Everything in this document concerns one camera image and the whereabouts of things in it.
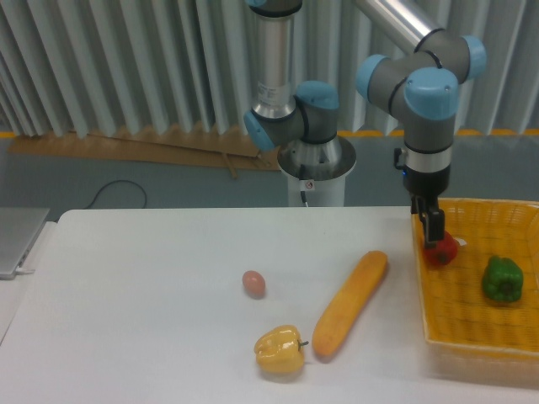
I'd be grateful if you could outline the silver laptop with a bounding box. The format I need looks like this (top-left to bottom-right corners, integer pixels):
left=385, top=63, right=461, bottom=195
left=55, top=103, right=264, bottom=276
left=1, top=207, right=50, bottom=280

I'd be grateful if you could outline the brown egg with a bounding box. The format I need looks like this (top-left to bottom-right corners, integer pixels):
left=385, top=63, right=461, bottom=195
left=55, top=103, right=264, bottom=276
left=242, top=270, right=266, bottom=295

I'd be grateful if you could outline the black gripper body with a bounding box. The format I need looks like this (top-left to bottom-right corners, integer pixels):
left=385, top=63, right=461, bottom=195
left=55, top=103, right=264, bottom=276
left=403, top=166, right=451, bottom=199

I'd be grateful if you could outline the long orange bread loaf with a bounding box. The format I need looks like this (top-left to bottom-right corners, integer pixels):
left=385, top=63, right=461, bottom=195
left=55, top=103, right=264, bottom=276
left=312, top=251, right=388, bottom=359

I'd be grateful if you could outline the green bell pepper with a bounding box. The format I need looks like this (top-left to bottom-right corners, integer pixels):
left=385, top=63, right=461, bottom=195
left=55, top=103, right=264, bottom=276
left=482, top=256, right=524, bottom=303

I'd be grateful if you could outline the brown cardboard sheet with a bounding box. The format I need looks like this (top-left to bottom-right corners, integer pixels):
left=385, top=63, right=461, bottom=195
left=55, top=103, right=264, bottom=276
left=8, top=123, right=279, bottom=178

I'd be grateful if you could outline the red bell pepper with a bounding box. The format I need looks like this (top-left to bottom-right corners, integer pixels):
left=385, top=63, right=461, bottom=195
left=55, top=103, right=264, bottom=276
left=423, top=231, right=459, bottom=266

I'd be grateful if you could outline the yellow woven basket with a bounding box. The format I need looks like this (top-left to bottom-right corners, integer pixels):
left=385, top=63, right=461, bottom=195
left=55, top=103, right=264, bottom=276
left=412, top=199, right=538, bottom=362

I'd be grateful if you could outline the yellow bell pepper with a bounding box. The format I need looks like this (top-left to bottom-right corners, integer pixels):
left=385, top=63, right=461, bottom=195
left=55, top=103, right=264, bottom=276
left=253, top=325, right=308, bottom=374

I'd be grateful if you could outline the black floor cable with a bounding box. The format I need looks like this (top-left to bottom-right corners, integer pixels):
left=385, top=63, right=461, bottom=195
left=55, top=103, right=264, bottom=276
left=82, top=179, right=148, bottom=210

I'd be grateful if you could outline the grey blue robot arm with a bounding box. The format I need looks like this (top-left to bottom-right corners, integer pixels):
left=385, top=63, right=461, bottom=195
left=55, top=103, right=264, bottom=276
left=243, top=1, right=487, bottom=248

